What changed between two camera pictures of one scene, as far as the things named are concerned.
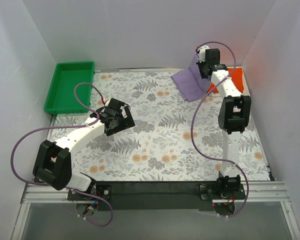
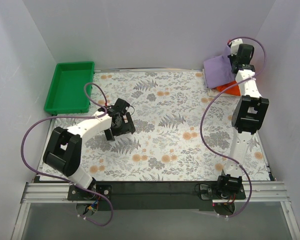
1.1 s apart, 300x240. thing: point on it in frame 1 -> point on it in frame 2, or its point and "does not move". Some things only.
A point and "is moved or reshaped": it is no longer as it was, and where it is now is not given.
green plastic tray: [60, 98] does not move
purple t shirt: [191, 84] is moved or reshaped
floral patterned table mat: [175, 139] does not move
